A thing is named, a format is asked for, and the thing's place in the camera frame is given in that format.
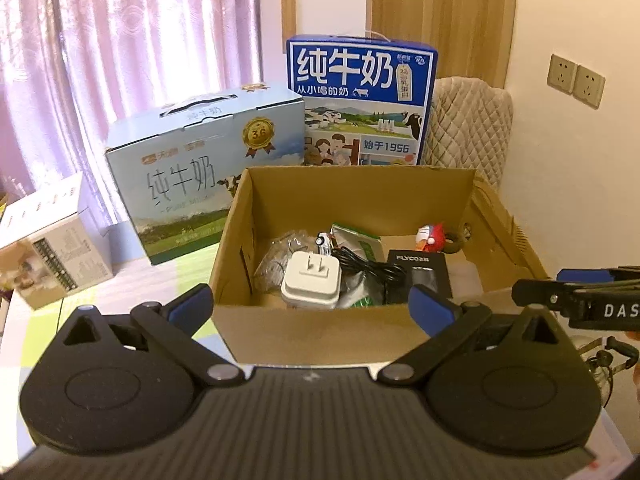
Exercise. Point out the wall socket far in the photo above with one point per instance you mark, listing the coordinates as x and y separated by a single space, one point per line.
588 87

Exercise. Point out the clear bag of hooks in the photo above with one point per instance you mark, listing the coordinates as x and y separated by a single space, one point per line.
270 271

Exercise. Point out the person's hand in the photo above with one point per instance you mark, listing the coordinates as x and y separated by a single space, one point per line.
636 376

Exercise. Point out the light blue milk carton box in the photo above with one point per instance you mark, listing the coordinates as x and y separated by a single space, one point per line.
177 168

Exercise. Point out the black Flyco shaver box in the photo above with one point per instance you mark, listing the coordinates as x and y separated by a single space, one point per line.
422 268

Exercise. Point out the red white toy figure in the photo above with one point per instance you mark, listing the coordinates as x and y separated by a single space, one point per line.
431 238

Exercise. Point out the clear plastic bag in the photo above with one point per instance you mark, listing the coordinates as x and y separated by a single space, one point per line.
464 278

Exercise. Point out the silver green foil pouch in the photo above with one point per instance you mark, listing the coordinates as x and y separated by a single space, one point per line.
358 288

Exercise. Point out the wall socket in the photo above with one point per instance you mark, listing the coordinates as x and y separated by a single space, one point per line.
561 74
588 87

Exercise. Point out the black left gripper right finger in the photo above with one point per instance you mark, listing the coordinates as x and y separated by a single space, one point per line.
448 328

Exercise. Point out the white power adapter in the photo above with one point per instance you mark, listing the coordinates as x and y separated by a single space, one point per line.
312 281

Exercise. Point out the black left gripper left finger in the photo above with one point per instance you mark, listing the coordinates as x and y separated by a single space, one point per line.
170 328

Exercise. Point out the small white toy car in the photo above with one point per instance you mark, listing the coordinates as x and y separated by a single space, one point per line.
325 243

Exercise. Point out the wall socket near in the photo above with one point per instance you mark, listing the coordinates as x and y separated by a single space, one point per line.
561 74

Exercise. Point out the white printed box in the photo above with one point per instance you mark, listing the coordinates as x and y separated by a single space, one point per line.
54 243

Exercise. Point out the brown cardboard box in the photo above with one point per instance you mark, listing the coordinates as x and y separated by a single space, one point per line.
390 202

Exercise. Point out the dark blue milk carton box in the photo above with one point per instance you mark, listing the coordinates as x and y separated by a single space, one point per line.
367 101

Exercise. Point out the wooden door frame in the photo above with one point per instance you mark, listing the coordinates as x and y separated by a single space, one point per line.
473 37

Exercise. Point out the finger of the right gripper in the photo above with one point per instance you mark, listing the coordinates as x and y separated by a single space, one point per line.
525 292
601 275

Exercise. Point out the pink curtain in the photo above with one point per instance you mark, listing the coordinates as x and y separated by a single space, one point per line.
71 68

